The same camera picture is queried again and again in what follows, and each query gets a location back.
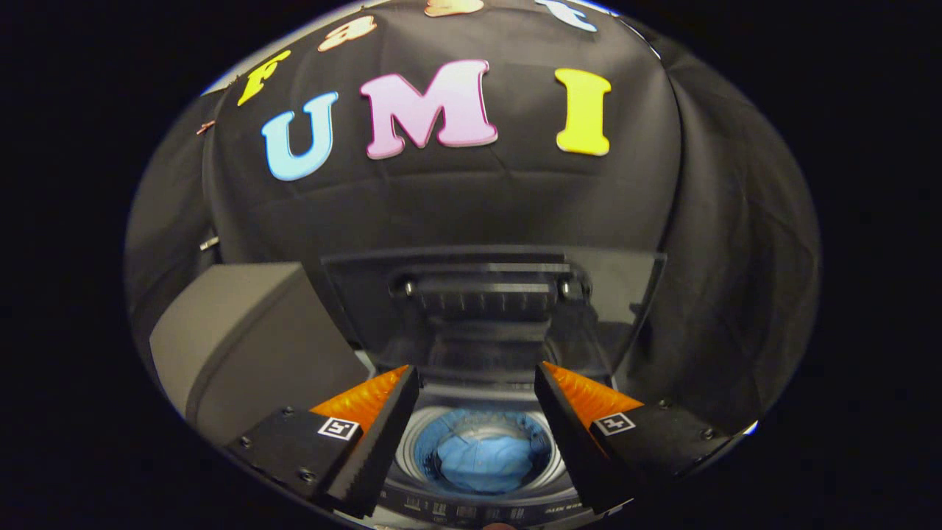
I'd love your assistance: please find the light blue polo shirt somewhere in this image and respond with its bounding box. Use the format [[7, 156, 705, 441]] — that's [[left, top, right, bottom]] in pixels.
[[434, 434, 543, 495]]

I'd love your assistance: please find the grey box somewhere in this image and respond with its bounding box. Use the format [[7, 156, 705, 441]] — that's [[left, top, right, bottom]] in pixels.
[[149, 263, 370, 447]]

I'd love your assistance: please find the dark grey washing machine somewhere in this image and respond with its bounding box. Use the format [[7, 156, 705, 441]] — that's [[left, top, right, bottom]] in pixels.
[[353, 346, 635, 530]]

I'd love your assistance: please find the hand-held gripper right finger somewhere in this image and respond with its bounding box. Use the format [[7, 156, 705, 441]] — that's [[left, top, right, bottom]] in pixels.
[[534, 361, 737, 515]]

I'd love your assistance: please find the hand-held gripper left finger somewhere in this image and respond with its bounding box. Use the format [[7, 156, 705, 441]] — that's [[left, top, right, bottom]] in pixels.
[[224, 364, 420, 519]]

